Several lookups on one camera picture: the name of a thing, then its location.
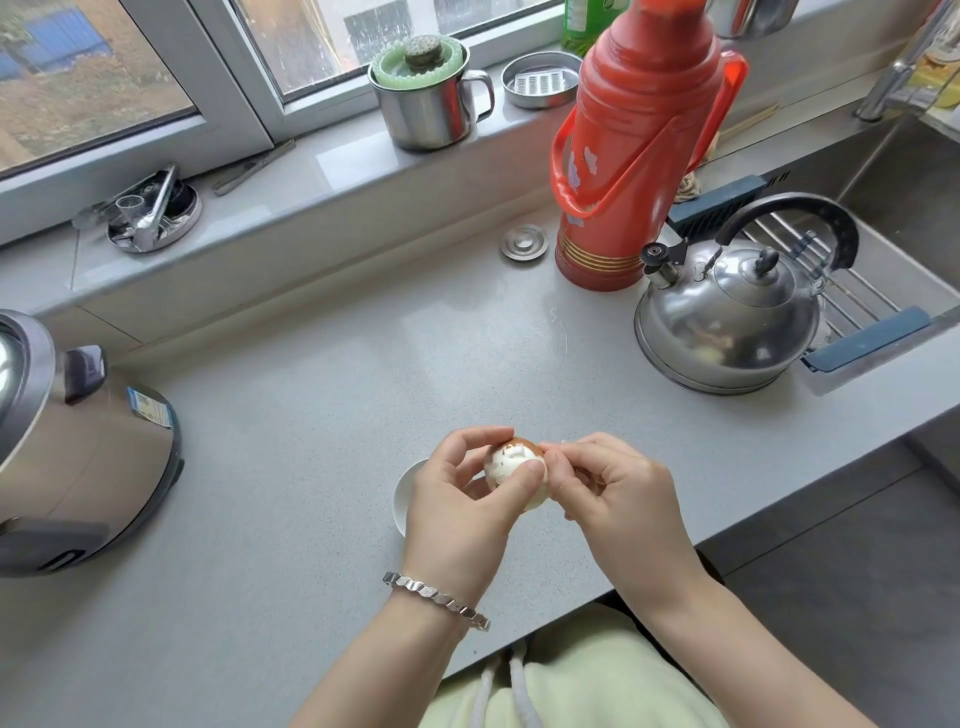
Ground stainless steel pot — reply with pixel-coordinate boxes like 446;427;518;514
705;0;801;42

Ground person's left forearm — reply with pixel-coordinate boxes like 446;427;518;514
291;577;489;728

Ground round metal dish with utensils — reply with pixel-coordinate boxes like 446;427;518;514
72;163;204;255

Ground chrome sink faucet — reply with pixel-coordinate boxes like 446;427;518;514
856;0;960;123

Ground small round metal lid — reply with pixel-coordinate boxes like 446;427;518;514
500;224;549;263

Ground small white bowl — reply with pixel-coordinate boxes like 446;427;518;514
392;459;431;539

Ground partly peeled boiled egg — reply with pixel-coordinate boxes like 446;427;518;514
483;437;552;513

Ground light green drawstring trousers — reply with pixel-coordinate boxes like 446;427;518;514
417;603;732;728

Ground white window frame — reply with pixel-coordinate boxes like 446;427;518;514
0;0;594;249

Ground wooden chopsticks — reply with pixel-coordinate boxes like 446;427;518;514
716;103;781;139

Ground metal tongs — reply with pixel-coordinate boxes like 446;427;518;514
212;138;297;198

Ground stainless steel whistling kettle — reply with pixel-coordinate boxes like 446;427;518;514
633;192;861;396

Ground silver link bracelet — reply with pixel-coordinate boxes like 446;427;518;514
382;572;492;633

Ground round steel grater dish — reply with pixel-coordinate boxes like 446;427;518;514
500;51;585;111

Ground person's right forearm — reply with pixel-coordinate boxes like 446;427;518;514
637;573;879;728

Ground stainless steel mug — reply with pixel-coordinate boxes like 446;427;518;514
366;36;497;152

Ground silver electric rice cooker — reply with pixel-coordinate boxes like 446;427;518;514
0;309;185;579

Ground person's left hand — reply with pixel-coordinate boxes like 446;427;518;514
401;426;548;608

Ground blue sink drain rack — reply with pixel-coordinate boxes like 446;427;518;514
667;174;933;374

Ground person's right hand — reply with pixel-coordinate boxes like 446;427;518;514
537;432;711;618

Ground green lid with knob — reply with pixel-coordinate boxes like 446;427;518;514
372;34;468;88

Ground red thermos flask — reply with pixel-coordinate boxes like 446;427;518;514
549;0;750;292

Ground green dish soap bottle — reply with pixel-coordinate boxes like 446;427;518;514
562;0;630;59

